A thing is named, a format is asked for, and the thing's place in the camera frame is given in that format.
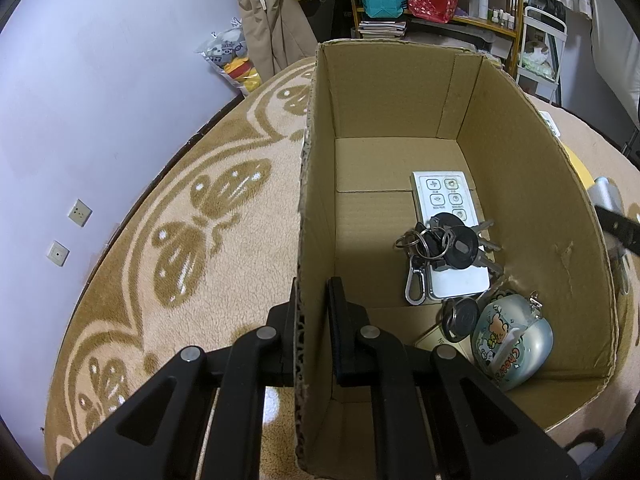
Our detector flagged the white hanging sheet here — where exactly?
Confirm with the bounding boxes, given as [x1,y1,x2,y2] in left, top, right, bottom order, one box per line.
[587,0,640,127]

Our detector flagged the beige card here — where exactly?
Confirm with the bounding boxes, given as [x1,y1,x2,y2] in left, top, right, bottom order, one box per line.
[413,324,474,366]

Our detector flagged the plastic bag of plush toys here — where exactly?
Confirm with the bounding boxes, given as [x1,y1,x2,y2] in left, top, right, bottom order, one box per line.
[195,26,262,96]

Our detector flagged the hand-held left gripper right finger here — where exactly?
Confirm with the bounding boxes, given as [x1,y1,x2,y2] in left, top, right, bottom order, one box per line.
[327,277,582,480]

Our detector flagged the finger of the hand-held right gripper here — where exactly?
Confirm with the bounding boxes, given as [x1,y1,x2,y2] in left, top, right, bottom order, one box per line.
[594,202,640,257]

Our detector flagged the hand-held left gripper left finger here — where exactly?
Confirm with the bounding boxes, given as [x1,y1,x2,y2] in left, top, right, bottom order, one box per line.
[54,279,300,480]

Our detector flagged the yellow wooden shelf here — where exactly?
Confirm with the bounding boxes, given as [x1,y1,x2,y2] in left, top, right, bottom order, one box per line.
[344,0,526,77]

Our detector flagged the hanging beige trousers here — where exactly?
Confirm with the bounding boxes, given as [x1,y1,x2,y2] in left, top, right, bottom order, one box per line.
[234,0,321,84]

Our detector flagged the yellow flat item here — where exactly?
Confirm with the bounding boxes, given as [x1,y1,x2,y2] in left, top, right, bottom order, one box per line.
[559,141,596,192]

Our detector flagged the white wall socket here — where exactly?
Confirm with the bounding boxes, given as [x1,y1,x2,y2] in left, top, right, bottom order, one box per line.
[47,241,71,268]
[68,198,94,228]

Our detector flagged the beige patterned blanket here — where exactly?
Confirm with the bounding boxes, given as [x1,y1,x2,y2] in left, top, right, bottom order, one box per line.
[44,56,640,480]

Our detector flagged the cardboard box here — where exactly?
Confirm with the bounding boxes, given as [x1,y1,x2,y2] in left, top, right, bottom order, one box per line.
[294,38,621,480]

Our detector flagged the white remote control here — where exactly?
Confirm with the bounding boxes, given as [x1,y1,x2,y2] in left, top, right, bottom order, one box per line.
[410,169,491,304]

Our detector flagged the round black key fob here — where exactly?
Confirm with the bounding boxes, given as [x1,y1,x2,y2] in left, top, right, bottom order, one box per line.
[440,297,481,344]

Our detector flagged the white metal cart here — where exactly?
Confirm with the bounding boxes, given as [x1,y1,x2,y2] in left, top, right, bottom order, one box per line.
[514,5,569,107]

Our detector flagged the bunch of keys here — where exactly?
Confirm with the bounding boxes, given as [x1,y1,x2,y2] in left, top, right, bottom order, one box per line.
[394,211,504,306]

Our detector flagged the white power strip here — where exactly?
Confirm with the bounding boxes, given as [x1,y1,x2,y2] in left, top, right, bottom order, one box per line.
[538,109,561,139]

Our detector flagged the stack of books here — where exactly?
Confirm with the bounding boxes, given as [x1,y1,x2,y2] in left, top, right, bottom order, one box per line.
[357,19,407,39]

